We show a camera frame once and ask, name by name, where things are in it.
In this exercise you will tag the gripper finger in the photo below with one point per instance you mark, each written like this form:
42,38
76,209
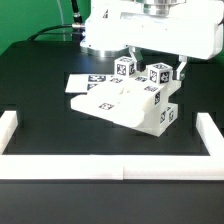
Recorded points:
136,60
179,75

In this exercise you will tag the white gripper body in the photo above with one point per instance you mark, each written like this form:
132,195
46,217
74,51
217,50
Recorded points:
190,28

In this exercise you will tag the white chair back frame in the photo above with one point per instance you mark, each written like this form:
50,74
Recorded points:
128,108

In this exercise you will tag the white marker sheet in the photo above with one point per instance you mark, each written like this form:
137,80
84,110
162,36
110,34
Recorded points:
94,84

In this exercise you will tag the white U-shaped fence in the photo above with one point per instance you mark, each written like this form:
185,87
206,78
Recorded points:
97,167

